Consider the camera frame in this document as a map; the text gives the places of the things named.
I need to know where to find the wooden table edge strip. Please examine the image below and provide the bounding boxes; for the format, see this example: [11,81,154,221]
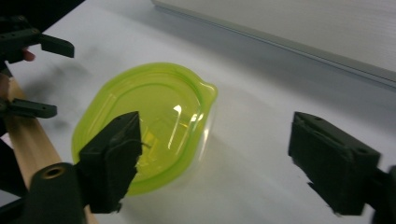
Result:
[4,76,99,224]

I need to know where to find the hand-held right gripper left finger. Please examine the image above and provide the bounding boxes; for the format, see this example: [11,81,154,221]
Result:
[78,111,144,215]

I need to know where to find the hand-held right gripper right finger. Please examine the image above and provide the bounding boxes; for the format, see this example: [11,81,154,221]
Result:
[288,111,381,217]

